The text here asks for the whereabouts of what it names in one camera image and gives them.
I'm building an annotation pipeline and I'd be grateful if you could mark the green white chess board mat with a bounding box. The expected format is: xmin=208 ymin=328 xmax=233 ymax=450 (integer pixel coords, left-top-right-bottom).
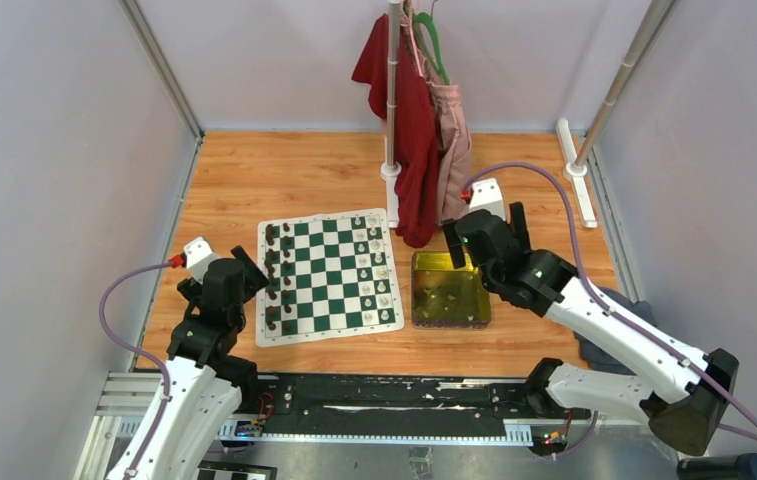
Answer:
xmin=255 ymin=208 xmax=405 ymax=348

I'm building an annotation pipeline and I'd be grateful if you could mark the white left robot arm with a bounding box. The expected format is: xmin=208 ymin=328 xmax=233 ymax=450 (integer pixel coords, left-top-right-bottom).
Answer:
xmin=102 ymin=237 xmax=269 ymax=479

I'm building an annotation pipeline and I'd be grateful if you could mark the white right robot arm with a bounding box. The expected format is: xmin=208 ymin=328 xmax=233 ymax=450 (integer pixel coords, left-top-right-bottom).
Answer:
xmin=443 ymin=202 xmax=739 ymax=456

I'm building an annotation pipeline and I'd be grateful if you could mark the yellow tray of white pieces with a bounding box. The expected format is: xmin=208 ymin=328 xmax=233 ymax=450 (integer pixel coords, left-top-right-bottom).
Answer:
xmin=411 ymin=251 xmax=492 ymax=330

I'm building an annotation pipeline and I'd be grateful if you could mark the white rack foot right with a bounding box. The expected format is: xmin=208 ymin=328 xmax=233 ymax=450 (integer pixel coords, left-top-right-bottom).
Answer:
xmin=555 ymin=118 xmax=599 ymax=229

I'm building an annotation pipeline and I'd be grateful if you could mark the pink hanging garment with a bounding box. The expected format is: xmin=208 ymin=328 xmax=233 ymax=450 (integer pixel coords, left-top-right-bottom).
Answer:
xmin=402 ymin=1 xmax=473 ymax=224

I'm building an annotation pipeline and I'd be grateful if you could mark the white clothes rack pole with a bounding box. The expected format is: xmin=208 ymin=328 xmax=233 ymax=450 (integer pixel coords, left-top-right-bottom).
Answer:
xmin=381 ymin=0 xmax=403 ymax=229

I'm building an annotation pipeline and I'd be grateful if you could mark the red hanging garment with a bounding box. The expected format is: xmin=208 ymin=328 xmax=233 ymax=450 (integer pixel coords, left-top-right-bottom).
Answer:
xmin=351 ymin=14 xmax=439 ymax=248

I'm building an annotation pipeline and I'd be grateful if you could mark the grey cloth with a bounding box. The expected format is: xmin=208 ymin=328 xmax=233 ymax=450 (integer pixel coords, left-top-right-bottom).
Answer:
xmin=559 ymin=282 xmax=657 ymax=376

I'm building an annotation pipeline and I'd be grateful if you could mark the green clothes hanger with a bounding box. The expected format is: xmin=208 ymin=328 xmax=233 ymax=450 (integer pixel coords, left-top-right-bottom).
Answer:
xmin=412 ymin=0 xmax=451 ymax=85

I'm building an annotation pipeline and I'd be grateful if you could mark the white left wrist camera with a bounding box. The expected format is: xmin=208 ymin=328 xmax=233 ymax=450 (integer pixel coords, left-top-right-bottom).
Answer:
xmin=183 ymin=236 xmax=222 ymax=283

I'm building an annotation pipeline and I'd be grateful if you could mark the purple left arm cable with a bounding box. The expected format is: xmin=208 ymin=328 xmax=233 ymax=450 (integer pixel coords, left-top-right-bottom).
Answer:
xmin=98 ymin=259 xmax=186 ymax=480

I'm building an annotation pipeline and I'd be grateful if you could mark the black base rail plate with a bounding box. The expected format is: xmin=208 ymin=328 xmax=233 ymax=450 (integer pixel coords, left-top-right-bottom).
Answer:
xmin=232 ymin=373 xmax=591 ymax=439

